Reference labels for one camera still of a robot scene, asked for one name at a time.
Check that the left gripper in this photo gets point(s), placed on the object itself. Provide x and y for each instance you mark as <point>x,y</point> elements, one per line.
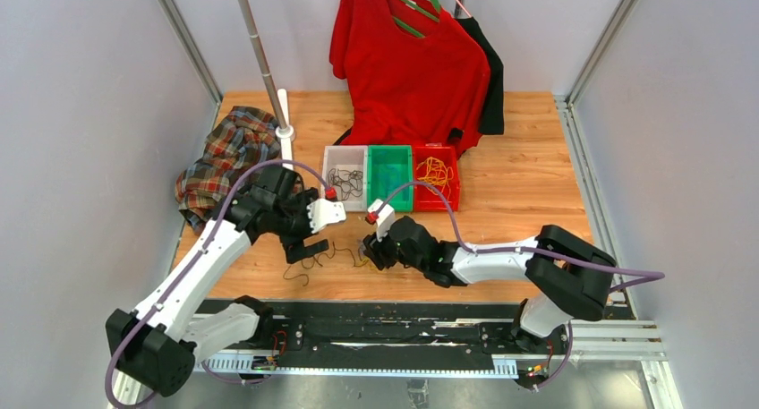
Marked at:
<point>294,246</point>

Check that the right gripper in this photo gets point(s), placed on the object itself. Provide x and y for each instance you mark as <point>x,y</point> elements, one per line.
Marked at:
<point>376,251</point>

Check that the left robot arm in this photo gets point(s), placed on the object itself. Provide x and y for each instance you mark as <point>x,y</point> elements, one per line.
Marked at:
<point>158,343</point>

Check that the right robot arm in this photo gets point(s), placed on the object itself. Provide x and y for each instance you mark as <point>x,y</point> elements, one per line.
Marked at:
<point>573,276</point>

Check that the green plastic bin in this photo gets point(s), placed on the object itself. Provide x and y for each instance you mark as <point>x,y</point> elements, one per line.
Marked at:
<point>388,167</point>

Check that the red plastic bin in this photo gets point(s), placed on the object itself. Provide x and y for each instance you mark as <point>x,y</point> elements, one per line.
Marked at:
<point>437,166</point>

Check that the white plastic bin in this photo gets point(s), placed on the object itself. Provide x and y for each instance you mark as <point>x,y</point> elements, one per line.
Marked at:
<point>344,168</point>

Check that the plaid flannel shirt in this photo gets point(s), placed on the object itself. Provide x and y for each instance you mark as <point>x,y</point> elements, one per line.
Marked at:
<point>245,137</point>

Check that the black garment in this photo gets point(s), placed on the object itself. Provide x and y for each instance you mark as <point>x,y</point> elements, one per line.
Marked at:
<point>492,120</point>

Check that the red t-shirt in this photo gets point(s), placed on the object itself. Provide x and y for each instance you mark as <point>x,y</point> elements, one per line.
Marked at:
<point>407,90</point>

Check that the green clothes hanger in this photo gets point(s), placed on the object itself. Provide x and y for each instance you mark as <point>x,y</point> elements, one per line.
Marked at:
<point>415,18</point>

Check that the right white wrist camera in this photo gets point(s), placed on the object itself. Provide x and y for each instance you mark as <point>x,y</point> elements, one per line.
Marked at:
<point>381,215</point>

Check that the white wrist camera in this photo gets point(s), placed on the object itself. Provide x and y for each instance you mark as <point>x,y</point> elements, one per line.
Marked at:
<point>381,215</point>
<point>326,211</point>

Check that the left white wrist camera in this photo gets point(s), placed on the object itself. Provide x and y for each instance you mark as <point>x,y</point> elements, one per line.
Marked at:
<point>326,211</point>

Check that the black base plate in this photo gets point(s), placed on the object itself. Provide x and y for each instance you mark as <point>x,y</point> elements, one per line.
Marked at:
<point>400,336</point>

